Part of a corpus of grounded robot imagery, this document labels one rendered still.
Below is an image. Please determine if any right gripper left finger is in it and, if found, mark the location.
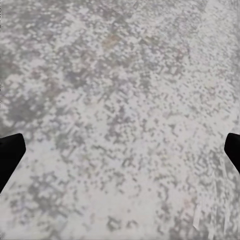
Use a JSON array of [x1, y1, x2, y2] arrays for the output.
[[0, 133, 26, 193]]

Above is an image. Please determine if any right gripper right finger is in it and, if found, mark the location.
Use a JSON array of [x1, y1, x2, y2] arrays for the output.
[[224, 133, 240, 173]]

